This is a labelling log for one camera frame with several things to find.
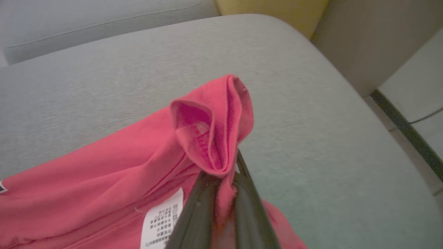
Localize grey sofa back cushion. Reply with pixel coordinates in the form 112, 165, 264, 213
0, 0, 220, 65

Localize red and white garment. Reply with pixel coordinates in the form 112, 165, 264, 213
0, 74, 308, 249

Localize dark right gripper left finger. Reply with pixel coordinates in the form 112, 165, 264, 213
165, 170, 223, 249

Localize yellow object behind sofa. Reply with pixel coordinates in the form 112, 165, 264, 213
215, 0, 330, 39

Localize pale grey upholstered furniture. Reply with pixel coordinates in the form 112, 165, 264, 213
377, 28, 443, 166

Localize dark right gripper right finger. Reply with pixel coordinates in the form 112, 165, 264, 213
233, 150, 281, 249

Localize black floor strip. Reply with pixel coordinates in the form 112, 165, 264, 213
370, 89, 443, 184

